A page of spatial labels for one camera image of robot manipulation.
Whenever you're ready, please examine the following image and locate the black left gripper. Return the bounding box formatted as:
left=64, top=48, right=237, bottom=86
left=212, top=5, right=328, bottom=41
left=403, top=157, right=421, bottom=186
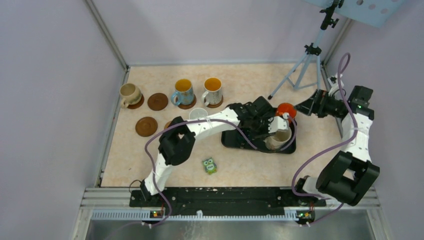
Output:
left=249, top=115, right=276, bottom=141

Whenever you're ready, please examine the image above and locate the light wooden coaster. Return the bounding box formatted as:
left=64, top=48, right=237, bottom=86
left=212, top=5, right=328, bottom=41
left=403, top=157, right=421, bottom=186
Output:
left=163, top=120, right=172, bottom=130

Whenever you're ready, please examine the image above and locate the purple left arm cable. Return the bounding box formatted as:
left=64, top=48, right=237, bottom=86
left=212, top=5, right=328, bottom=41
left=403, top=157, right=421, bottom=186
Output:
left=144, top=114, right=298, bottom=229

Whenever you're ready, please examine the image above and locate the beige round mug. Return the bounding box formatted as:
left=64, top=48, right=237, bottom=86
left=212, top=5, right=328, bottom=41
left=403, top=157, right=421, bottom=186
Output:
left=119, top=83, right=143, bottom=108

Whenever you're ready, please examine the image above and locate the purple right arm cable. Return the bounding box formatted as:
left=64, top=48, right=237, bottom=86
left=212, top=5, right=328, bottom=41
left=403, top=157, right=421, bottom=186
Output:
left=291, top=52, right=359, bottom=228

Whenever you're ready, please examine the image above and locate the green owl figure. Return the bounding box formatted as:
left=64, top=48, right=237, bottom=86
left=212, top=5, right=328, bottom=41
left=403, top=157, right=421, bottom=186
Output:
left=202, top=157, right=218, bottom=175

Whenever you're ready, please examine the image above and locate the blue mug yellow inside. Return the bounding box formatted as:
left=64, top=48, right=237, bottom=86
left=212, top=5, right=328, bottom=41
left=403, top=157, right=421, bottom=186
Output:
left=170, top=78, right=195, bottom=107

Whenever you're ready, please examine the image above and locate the white mug yellow inside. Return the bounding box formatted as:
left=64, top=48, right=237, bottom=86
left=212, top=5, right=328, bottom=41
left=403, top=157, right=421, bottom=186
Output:
left=201, top=77, right=223, bottom=106

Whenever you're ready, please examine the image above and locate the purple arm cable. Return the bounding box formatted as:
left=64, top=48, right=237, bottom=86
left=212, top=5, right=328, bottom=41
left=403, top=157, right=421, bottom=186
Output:
left=291, top=52, right=359, bottom=228
left=144, top=114, right=298, bottom=229

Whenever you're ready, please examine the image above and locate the plain white mug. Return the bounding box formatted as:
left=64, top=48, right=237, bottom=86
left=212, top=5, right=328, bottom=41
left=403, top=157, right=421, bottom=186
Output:
left=188, top=107, right=209, bottom=120

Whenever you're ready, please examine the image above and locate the tall cream patterned mug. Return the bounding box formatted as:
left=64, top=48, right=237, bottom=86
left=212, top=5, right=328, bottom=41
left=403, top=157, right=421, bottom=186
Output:
left=264, top=128, right=292, bottom=151

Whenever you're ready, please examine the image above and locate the black serving tray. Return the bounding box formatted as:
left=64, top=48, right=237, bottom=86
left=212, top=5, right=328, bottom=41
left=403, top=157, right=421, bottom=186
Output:
left=220, top=118, right=298, bottom=155

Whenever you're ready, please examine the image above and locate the light blue perforated panel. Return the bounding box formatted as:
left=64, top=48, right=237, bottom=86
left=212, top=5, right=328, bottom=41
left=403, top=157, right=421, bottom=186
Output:
left=305, top=0, right=405, bottom=28

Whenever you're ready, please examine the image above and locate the black mug orange inside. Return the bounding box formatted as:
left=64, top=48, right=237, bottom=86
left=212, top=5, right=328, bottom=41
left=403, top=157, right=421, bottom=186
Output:
left=275, top=102, right=297, bottom=119

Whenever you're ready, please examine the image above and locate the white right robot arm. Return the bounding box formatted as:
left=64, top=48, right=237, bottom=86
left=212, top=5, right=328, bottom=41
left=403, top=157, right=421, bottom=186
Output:
left=293, top=76, right=380, bottom=206

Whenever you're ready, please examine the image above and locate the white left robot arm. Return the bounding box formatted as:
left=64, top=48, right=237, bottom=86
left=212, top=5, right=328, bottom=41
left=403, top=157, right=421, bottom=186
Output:
left=140, top=96, right=290, bottom=207

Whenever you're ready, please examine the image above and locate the brown coaster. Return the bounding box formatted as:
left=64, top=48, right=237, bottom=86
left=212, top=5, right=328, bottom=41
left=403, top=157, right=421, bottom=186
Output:
left=206, top=97, right=224, bottom=109
left=135, top=116, right=158, bottom=137
left=147, top=92, right=169, bottom=111
left=178, top=95, right=197, bottom=110
left=127, top=94, right=145, bottom=110

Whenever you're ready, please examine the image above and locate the white cable duct strip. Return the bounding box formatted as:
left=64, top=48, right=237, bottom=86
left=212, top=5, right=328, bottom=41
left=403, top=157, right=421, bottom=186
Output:
left=91, top=209, right=299, bottom=222

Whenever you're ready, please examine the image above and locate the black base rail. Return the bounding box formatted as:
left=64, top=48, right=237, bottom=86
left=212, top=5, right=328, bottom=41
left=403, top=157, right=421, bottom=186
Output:
left=129, top=187, right=327, bottom=217

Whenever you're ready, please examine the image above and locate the blue camera tripod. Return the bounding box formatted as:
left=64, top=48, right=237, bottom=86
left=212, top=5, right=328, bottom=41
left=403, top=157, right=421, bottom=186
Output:
left=267, top=0, right=344, bottom=100

